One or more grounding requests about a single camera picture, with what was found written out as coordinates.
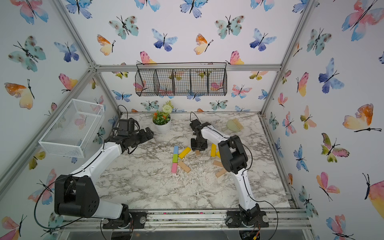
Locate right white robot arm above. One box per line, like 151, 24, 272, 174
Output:
190, 119, 269, 228

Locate white pot with plant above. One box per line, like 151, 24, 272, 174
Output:
153, 101, 174, 134

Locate green block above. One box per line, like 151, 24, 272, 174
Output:
173, 154, 179, 164

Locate pink block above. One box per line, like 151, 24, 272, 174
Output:
171, 163, 178, 174

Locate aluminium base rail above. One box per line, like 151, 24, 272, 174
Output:
59, 209, 313, 232

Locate white mesh wall basket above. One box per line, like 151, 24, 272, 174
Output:
39, 99, 105, 158

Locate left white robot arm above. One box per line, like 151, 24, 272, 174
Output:
54, 118, 154, 229

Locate black wire wall basket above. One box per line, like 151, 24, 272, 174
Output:
134, 62, 228, 97

